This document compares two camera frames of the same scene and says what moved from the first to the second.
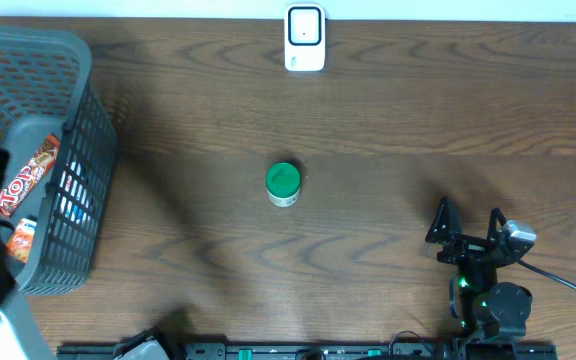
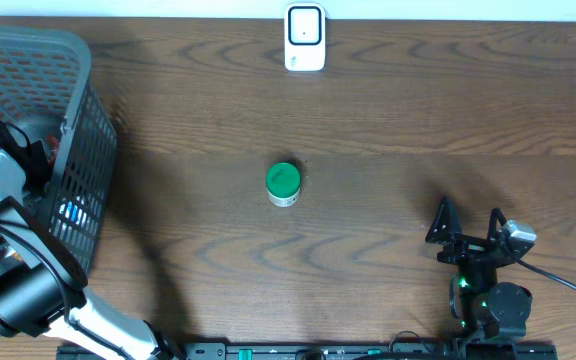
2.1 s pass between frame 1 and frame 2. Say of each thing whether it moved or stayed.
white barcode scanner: stayed
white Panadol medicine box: moved
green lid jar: stayed
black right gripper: stayed
